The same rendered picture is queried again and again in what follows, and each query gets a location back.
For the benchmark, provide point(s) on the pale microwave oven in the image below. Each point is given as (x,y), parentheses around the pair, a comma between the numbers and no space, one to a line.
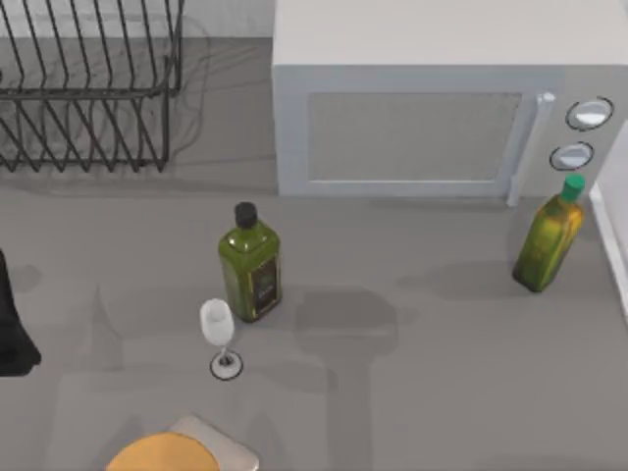
(441,44)

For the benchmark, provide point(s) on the large microwave knob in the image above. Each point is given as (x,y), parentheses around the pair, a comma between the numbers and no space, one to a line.
(589,114)

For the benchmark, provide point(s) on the beige square board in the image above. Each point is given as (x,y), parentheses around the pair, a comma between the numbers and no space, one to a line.
(230,449)

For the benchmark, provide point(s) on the green bottle with black cap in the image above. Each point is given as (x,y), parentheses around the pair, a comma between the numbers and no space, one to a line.
(250,265)

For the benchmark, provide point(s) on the clear wine glass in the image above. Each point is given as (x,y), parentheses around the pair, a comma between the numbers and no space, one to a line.
(216,321)

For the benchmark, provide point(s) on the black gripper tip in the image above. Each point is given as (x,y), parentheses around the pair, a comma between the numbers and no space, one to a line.
(12,338)

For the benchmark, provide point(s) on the small microwave knob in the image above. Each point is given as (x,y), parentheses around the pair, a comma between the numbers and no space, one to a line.
(571,156)

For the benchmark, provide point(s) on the orange round plate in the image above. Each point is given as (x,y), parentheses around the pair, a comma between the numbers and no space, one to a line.
(162,454)

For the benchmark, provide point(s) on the microwave oven door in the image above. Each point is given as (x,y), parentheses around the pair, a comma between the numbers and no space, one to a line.
(412,78)

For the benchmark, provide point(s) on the yellow-green bottle with green cap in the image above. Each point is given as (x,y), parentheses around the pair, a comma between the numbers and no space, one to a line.
(547,240)

